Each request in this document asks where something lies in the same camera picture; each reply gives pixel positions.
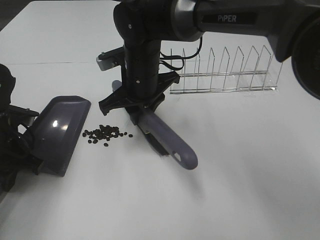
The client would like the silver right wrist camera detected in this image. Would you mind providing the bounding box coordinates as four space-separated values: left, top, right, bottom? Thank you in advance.
96 46 125 71

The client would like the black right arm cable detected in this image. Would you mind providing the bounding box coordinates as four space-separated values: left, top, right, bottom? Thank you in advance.
157 37 203 73

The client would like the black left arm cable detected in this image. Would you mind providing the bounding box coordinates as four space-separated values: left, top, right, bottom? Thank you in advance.
9 123 36 161

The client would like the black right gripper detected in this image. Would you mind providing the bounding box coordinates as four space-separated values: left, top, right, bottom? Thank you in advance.
98 41 180 125

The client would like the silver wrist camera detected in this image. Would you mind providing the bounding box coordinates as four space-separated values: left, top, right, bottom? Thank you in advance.
15 107 40 127
96 46 125 71

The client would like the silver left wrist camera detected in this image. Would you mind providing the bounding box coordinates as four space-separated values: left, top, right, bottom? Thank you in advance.
15 107 40 127

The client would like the chrome wire rack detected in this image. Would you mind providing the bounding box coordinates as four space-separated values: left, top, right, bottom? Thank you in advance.
169 45 283 95

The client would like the purple plastic dustpan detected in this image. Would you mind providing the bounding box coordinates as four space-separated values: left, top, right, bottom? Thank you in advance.
31 95 91 177

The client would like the pile of coffee beans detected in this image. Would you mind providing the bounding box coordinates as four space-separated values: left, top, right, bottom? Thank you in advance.
81 124 134 147

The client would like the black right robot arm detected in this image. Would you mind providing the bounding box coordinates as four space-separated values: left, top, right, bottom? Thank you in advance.
97 0 320 115

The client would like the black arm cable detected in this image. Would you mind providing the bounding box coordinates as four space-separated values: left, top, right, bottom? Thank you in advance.
157 37 203 73
9 123 36 161

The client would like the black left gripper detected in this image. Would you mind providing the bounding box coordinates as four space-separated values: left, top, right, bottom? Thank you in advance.
0 64 43 192

